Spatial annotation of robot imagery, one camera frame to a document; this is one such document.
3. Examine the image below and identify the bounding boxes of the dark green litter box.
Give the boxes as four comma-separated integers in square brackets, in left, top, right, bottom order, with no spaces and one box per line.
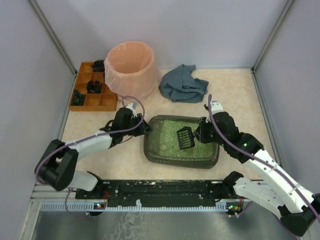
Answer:
[143,115,220,169]

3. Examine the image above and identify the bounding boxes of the black litter scoop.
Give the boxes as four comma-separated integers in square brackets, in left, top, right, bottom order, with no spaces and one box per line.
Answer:
[176,126,195,150]

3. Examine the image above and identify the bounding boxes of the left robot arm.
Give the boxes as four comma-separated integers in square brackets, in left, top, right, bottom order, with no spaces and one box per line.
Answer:
[34,106,152,192]

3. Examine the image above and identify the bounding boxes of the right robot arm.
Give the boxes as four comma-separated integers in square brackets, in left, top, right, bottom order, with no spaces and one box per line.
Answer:
[194,111,320,237]

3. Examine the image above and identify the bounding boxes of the green litter pellets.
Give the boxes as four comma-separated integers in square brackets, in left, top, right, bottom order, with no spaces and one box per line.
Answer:
[159,120,217,159]

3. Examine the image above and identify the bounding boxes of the grey litter clump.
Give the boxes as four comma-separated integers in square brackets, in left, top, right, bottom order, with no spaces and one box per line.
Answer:
[159,145,167,151]

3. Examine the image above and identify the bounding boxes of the orange compartment tray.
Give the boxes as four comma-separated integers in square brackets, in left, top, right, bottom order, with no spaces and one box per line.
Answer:
[69,60,118,112]

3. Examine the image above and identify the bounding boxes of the blue grey cloth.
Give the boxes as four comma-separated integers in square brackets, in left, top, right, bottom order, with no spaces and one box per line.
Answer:
[159,64,209,104]

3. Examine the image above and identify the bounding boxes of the pink lined trash bin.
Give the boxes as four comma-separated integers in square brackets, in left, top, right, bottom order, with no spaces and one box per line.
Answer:
[104,41,161,100]

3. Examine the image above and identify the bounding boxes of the black object middle compartment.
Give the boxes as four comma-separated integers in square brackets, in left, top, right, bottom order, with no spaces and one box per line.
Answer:
[86,80,103,94]

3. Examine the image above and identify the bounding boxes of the black object compartment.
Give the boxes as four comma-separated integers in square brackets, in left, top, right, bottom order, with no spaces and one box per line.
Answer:
[86,80,103,94]
[90,60,105,72]
[71,89,86,106]

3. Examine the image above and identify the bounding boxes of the black object lower compartment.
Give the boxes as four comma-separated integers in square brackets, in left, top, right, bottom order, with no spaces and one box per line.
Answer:
[71,89,86,106]

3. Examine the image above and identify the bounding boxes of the black object top compartment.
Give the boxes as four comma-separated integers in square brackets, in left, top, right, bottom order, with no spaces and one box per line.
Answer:
[90,60,105,72]

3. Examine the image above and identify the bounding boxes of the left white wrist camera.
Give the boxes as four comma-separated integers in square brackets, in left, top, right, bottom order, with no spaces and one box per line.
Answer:
[122,102,137,118]

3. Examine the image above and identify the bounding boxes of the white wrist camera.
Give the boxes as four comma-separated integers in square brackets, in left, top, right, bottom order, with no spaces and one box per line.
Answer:
[122,102,137,118]
[204,100,224,115]

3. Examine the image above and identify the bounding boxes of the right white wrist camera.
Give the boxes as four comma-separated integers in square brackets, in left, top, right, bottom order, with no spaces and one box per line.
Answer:
[204,100,224,115]

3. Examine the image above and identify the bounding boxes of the black mounting base rail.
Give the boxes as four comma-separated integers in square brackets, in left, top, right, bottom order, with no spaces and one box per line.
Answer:
[75,180,241,208]

